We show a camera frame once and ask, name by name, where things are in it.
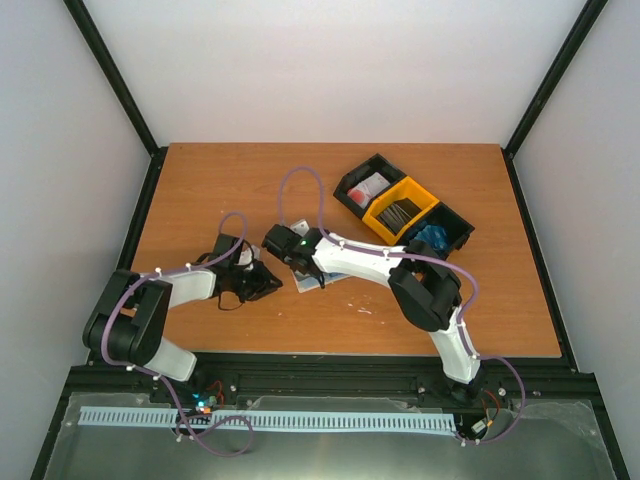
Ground beige card holder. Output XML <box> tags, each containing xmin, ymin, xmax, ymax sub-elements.
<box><xmin>289</xmin><ymin>267</ymin><xmax>351</xmax><ymax>295</ymax></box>

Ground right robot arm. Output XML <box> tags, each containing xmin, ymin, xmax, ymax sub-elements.
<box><xmin>261</xmin><ymin>224</ymin><xmax>483</xmax><ymax>405</ymax></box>

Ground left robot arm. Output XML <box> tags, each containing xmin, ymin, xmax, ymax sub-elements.
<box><xmin>82</xmin><ymin>234</ymin><xmax>283</xmax><ymax>403</ymax></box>

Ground red white cards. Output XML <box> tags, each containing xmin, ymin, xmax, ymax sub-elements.
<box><xmin>347</xmin><ymin>172</ymin><xmax>390</xmax><ymax>209</ymax></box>

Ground dark grey cards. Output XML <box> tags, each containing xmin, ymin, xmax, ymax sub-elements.
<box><xmin>376</xmin><ymin>198</ymin><xmax>421</xmax><ymax>235</ymax></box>

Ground blue cards stack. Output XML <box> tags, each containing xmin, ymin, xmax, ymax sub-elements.
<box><xmin>414</xmin><ymin>224</ymin><xmax>450</xmax><ymax>259</ymax></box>

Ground black bin with blue cards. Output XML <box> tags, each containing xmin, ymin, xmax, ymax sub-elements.
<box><xmin>398</xmin><ymin>202</ymin><xmax>475</xmax><ymax>260</ymax></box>

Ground small electronics board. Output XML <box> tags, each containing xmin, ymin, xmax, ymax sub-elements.
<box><xmin>192</xmin><ymin>391</ymin><xmax>225</xmax><ymax>415</ymax></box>

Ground yellow bin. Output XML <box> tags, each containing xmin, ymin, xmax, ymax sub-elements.
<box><xmin>362</xmin><ymin>177</ymin><xmax>439</xmax><ymax>245</ymax></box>

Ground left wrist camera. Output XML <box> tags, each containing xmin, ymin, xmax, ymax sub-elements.
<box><xmin>237</xmin><ymin>244</ymin><xmax>260</xmax><ymax>270</ymax></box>

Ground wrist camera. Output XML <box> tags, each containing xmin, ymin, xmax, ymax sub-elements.
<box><xmin>290</xmin><ymin>219</ymin><xmax>310</xmax><ymax>237</ymax></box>
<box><xmin>237</xmin><ymin>244</ymin><xmax>260</xmax><ymax>270</ymax></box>

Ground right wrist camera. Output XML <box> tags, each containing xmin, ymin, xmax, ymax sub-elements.
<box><xmin>290</xmin><ymin>219</ymin><xmax>310</xmax><ymax>237</ymax></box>

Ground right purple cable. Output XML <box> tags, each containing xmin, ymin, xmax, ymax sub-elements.
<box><xmin>277</xmin><ymin>166</ymin><xmax>526</xmax><ymax>447</ymax></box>

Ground purple cable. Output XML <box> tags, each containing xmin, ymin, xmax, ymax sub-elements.
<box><xmin>277</xmin><ymin>166</ymin><xmax>526</xmax><ymax>447</ymax></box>
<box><xmin>99</xmin><ymin>212</ymin><xmax>256</xmax><ymax>456</ymax></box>

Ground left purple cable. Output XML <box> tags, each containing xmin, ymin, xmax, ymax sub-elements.
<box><xmin>99</xmin><ymin>212</ymin><xmax>256</xmax><ymax>456</ymax></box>

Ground light blue cable duct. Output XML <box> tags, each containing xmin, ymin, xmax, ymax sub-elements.
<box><xmin>77</xmin><ymin>406</ymin><xmax>456</xmax><ymax>436</ymax></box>

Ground black aluminium rail base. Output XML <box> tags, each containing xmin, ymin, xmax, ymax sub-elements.
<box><xmin>64</xmin><ymin>349</ymin><xmax>601</xmax><ymax>416</ymax></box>

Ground left black frame post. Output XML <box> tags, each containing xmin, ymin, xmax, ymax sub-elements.
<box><xmin>62</xmin><ymin>0</ymin><xmax>161</xmax><ymax>157</ymax></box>

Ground black frame post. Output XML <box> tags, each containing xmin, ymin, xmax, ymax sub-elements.
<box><xmin>503</xmin><ymin>0</ymin><xmax>610</xmax><ymax>156</ymax></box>
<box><xmin>62</xmin><ymin>0</ymin><xmax>161</xmax><ymax>157</ymax></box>

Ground right black frame post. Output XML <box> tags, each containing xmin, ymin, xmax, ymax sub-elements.
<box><xmin>503</xmin><ymin>0</ymin><xmax>610</xmax><ymax>156</ymax></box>

